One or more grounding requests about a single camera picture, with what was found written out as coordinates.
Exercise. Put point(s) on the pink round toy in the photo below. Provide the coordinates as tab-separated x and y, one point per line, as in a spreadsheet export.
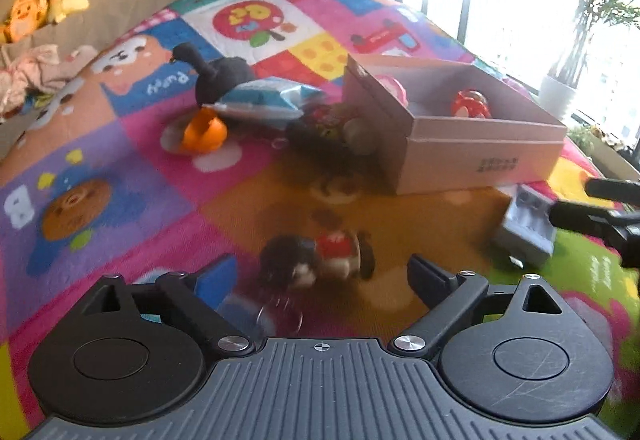
392	89

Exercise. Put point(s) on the pink cardboard box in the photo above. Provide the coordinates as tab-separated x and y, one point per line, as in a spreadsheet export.
450	155

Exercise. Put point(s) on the orange plastic toy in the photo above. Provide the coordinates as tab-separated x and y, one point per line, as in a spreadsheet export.
202	135

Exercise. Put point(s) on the black plush toy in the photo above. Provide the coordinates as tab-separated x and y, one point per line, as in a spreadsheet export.
220	75

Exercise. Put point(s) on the pile of pale clothes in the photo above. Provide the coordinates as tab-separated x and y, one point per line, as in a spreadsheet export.
35	70

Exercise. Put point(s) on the white plant pot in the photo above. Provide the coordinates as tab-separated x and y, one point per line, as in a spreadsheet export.
557	96

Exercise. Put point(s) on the blue and white packet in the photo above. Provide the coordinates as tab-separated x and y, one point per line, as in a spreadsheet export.
265	100

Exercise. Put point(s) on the yellow chick plush toy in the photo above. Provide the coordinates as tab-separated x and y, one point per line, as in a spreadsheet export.
22	15

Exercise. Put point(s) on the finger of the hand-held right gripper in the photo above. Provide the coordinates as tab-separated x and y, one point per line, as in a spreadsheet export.
612	189
585	220

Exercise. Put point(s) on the grey sofa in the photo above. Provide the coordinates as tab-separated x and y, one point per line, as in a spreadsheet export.
100	25

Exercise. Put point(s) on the grey toy block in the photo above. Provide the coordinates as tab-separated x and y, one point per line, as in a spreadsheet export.
525	230

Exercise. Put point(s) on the beige round toy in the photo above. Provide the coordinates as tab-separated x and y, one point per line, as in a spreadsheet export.
361	136

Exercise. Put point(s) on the small green potted plant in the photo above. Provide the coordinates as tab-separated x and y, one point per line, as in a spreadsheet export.
582	137

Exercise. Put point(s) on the colourful cartoon play mat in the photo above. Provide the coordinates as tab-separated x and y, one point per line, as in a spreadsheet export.
150	200

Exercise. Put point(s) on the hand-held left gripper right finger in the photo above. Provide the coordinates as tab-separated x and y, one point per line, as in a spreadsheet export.
430	280

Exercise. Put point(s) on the red mushroom toy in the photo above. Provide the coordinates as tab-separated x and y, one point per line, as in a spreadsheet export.
469	104

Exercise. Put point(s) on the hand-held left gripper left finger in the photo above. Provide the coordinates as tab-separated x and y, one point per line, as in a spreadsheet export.
215	280

